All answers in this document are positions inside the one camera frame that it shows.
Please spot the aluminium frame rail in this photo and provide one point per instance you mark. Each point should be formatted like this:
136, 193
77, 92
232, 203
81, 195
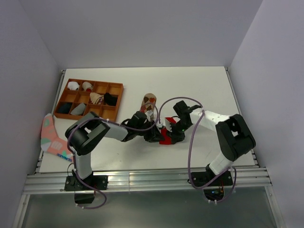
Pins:
148, 180

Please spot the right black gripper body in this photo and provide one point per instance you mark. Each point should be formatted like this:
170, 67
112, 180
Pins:
178, 129

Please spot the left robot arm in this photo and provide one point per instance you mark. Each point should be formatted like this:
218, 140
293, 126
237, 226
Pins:
86, 134

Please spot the pink patterned sock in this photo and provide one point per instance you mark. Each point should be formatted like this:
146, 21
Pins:
50, 141

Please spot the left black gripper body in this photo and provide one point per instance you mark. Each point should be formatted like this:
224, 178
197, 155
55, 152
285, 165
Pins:
149, 134

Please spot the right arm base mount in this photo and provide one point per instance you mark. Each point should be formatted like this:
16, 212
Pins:
214, 191

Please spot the black rolled sock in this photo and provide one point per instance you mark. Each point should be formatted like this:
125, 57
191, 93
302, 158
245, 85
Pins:
110, 99

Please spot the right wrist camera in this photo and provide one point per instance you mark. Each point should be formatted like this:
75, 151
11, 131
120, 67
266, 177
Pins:
166, 122

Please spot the brown argyle sock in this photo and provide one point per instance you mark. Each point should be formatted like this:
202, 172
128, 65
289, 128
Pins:
148, 102

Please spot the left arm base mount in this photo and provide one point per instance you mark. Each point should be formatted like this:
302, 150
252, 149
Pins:
85, 190

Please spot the beige red rolled sock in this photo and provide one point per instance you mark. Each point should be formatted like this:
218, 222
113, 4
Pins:
87, 86

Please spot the white rolled sock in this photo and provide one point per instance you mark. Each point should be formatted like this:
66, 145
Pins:
73, 85

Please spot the dark teal rolled sock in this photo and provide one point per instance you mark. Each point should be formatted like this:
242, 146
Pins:
65, 108

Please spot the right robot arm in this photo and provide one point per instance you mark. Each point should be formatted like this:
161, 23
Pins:
234, 137

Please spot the grey rolled sock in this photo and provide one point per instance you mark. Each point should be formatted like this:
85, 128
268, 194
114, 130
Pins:
79, 110

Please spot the orange compartment tray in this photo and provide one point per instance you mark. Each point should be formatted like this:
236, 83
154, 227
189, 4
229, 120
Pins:
80, 96

